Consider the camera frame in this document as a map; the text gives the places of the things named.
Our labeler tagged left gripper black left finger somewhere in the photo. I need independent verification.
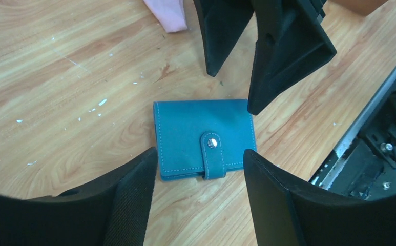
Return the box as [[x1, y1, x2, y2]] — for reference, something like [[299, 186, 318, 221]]
[[0, 147, 157, 245]]

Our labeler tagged aluminium rail frame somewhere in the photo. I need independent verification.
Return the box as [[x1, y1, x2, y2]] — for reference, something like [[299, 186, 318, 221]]
[[309, 67, 396, 186]]

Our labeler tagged blue leather card holder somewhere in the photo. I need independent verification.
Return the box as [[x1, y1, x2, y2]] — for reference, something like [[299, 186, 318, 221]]
[[153, 99, 257, 182]]

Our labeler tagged wooden compartment tray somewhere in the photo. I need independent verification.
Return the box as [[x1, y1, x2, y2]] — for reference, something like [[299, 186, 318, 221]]
[[330, 0, 388, 16]]

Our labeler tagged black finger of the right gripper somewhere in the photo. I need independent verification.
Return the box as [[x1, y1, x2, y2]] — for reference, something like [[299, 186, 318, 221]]
[[193, 0, 254, 77], [247, 0, 337, 115]]

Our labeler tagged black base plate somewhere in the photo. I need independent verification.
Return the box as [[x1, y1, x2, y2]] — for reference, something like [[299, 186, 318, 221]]
[[318, 87, 396, 200]]

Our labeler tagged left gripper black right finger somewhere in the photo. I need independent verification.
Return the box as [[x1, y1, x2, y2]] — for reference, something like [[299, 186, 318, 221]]
[[243, 149, 396, 245]]

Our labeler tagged pink cloth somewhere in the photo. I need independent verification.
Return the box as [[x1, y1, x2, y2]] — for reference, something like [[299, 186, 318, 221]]
[[144, 0, 187, 33]]

